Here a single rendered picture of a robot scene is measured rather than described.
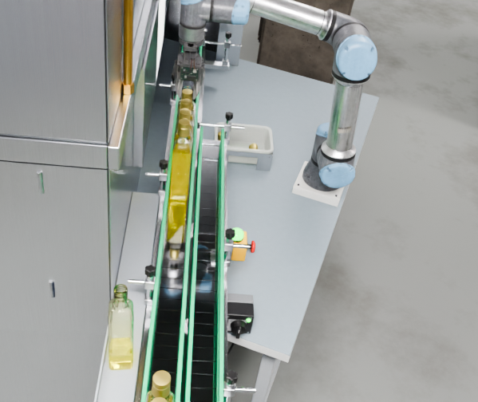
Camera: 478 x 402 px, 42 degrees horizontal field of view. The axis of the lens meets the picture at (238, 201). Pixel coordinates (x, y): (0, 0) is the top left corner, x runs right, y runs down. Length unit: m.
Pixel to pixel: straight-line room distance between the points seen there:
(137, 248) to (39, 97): 0.68
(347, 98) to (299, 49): 2.46
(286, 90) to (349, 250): 0.91
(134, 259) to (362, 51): 0.88
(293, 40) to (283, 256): 2.53
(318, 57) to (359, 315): 2.07
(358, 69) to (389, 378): 1.43
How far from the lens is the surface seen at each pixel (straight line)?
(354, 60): 1.86
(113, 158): 1.34
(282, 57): 4.42
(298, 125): 2.67
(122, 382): 1.54
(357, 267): 3.17
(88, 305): 1.69
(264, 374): 1.96
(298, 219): 2.19
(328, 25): 1.97
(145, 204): 1.96
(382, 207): 3.58
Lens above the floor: 2.17
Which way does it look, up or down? 40 degrees down
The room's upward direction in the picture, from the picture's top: 9 degrees clockwise
